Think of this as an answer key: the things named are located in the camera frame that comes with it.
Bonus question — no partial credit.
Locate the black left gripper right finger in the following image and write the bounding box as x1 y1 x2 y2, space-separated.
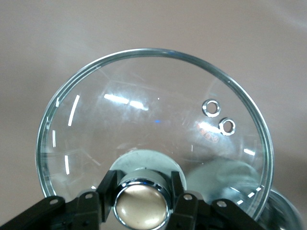
167 171 265 230

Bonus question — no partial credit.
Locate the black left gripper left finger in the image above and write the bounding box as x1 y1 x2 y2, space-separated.
0 170 118 230

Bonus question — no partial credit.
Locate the glass lid with bronze knob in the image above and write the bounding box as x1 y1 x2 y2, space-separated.
35 47 274 230

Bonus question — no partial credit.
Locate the brown table mat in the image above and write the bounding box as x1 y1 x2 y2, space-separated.
0 0 307 230

